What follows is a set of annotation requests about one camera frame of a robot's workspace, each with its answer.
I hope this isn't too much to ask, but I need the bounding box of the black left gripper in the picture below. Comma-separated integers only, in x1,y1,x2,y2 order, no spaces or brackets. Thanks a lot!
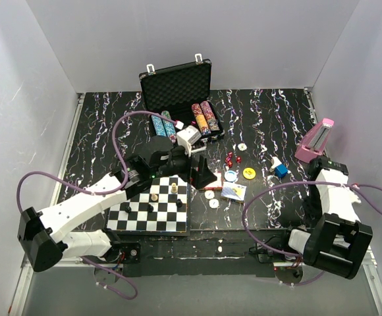
151,141,217,188

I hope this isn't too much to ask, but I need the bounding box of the grey white chip stack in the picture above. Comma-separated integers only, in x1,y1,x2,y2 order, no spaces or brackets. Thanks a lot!
238,144,247,151

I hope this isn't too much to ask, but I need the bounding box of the black poker set case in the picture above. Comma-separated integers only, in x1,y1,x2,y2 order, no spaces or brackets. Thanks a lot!
139,53,212,125

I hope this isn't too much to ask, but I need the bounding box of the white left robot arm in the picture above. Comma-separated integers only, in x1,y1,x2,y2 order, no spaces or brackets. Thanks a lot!
17,136,216,272

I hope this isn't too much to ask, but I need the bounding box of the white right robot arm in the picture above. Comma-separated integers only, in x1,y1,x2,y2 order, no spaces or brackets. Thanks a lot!
278,156,373,279

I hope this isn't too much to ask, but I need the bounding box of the red playing card deck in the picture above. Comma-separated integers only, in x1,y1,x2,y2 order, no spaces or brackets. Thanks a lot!
204,172,223,190

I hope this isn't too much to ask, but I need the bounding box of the white loose poker chip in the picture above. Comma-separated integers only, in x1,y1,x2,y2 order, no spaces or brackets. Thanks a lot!
209,199,219,209
205,190,215,199

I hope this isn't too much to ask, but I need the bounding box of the blue small blind button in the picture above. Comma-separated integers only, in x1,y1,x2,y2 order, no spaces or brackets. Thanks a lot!
224,170,238,182

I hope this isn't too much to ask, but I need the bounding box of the blue playing card deck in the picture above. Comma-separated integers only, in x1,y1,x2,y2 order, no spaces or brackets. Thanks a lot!
221,182,247,203

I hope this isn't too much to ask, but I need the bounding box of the red yellow chip column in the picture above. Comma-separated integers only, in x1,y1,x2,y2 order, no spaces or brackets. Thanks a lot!
191,103,211,136

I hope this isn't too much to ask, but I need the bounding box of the yellow big blind button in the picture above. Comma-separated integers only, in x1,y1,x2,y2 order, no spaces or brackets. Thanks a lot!
242,167,256,180

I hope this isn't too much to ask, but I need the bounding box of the black white chess board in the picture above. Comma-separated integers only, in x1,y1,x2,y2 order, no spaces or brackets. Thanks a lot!
105,176,190,236

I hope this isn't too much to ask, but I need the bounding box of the green blue chip column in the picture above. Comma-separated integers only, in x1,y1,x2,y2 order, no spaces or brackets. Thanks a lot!
161,111,177,144

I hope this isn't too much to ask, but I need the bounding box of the purple red chip column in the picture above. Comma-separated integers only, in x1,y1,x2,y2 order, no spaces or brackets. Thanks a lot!
200,101,220,132

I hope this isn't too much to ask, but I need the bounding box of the light blue chip column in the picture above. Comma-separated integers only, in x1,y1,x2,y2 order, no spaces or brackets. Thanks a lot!
151,115,167,137

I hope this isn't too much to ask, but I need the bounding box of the white and blue block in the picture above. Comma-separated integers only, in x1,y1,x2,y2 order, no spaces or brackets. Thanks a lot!
269,157,288,179

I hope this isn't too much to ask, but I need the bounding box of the pink metronome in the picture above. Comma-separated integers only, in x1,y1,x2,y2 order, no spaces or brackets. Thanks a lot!
294,118,335,163

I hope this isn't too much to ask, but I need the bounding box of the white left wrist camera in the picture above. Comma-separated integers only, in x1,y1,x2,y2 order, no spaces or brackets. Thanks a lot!
177,126,202,157

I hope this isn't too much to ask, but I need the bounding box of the aluminium rail frame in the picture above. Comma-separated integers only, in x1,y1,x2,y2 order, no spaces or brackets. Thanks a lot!
8,88,382,316

